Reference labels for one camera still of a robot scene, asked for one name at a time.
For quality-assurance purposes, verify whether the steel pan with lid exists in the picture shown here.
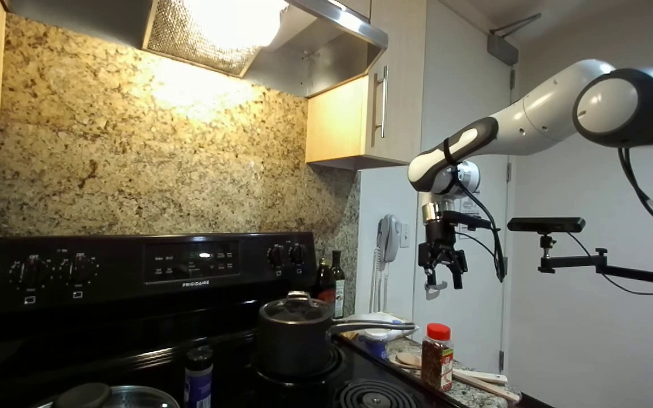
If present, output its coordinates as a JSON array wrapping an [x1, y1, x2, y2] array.
[[31, 382, 181, 408]]

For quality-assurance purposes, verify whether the dark bottle with red label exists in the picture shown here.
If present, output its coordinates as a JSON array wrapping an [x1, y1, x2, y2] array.
[[311, 258, 337, 307]]

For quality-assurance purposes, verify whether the blue and white container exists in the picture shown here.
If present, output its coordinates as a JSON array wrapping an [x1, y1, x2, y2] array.
[[361, 330, 389, 362]]

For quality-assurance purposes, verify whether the bottle with black cap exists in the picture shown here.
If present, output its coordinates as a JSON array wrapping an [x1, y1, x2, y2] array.
[[183, 346, 214, 408]]

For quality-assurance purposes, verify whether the camera on mount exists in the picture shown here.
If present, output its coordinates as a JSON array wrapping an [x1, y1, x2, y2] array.
[[507, 216, 653, 289]]

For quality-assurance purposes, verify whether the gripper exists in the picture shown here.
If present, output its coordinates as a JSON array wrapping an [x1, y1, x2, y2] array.
[[418, 222, 469, 291]]

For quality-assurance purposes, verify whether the spice container with orange lid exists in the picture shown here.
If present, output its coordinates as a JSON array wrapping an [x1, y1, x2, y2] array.
[[421, 322, 455, 393]]

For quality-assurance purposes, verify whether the wall phone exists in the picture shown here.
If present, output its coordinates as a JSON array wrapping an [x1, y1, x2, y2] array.
[[370, 214, 402, 313]]

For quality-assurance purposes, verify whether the dark bottle with white label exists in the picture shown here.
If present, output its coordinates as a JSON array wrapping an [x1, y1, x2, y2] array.
[[330, 250, 346, 319]]

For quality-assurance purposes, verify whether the white utensil handle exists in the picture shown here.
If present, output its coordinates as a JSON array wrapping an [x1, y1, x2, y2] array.
[[453, 368, 509, 385]]

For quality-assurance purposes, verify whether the grey door closer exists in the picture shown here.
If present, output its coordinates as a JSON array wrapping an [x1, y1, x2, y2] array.
[[486, 12, 543, 66]]

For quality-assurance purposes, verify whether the glass saucepan lid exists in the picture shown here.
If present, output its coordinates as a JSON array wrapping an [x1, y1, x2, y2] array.
[[258, 291, 336, 328]]

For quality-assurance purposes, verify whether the white door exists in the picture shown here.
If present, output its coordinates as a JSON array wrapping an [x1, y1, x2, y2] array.
[[413, 0, 515, 375]]

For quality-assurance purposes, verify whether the steel range hood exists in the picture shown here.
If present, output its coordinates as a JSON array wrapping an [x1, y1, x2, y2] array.
[[6, 0, 389, 99]]

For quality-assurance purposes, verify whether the black stove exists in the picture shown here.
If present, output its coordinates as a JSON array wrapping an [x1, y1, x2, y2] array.
[[0, 231, 466, 408]]

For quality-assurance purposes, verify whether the wooden spoon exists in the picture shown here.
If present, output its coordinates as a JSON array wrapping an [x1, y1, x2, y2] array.
[[395, 352, 523, 403]]

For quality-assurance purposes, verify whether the steel cabinet handle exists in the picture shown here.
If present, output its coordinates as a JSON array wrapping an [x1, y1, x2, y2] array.
[[373, 65, 389, 139]]

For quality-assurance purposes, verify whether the black saucepan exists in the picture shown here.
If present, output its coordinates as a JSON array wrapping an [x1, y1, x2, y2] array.
[[256, 291, 418, 380]]

